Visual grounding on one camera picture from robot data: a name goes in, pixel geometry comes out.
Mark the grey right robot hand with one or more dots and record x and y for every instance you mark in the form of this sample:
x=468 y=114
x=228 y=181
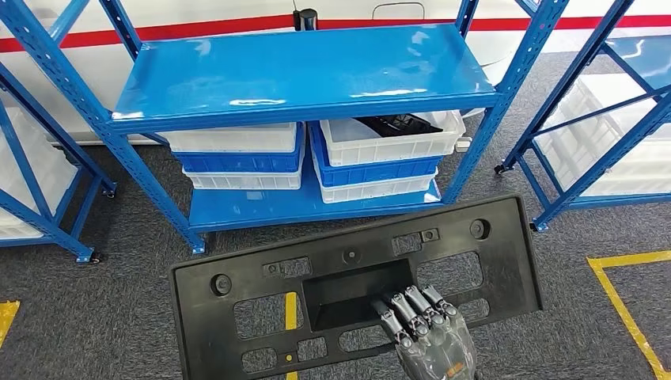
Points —
x=435 y=346

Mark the black plastic plate bracket part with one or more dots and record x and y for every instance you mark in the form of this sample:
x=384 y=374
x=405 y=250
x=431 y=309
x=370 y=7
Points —
x=503 y=272

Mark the blue metal shelf rack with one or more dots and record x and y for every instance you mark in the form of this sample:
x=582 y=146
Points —
x=293 y=73
x=63 y=241
x=576 y=194

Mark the black plastic part in crate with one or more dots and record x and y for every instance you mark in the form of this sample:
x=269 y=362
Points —
x=403 y=126

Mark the blue plastic crate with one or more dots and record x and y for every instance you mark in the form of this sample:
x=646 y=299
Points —
x=377 y=173
x=236 y=162

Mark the small white block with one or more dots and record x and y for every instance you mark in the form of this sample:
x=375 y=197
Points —
x=463 y=145

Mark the white ribbed plastic crate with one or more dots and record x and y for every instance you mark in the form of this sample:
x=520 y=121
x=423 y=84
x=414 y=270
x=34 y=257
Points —
x=618 y=147
x=31 y=173

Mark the red barrier belt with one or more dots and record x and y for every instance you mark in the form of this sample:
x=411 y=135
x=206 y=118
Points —
x=209 y=27

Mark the white vehicle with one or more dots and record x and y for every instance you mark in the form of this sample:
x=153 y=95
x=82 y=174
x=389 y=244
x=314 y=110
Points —
x=78 y=78

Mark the black stanchion post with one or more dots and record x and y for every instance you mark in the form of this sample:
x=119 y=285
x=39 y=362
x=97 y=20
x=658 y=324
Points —
x=305 y=20

